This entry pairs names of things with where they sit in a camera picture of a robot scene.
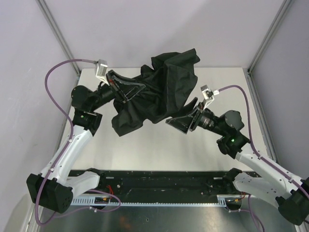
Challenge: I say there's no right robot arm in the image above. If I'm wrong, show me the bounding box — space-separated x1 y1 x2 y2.
166 102 309 226

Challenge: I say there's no aluminium table edge rail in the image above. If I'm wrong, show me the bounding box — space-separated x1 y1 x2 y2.
243 68 278 162

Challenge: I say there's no black folding umbrella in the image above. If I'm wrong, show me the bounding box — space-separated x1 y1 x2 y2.
112 48 200 136

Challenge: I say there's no grey slotted cable duct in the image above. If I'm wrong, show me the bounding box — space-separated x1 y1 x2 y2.
72 194 227 206

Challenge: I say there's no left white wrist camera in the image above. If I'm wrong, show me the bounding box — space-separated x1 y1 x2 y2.
95 59 108 84

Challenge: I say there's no aluminium frame post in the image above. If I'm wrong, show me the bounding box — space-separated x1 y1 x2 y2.
247 0 295 74
36 0 82 75

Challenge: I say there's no left aluminium frame post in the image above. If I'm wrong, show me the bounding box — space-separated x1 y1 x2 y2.
36 0 82 75

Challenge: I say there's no right aluminium frame post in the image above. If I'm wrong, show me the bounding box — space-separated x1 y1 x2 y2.
247 0 295 74

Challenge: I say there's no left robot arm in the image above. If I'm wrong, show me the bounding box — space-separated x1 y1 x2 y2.
26 71 146 213

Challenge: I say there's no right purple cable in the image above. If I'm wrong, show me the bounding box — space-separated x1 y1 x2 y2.
212 85 304 230

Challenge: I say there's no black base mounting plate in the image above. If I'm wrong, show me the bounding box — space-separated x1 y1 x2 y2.
70 170 242 203

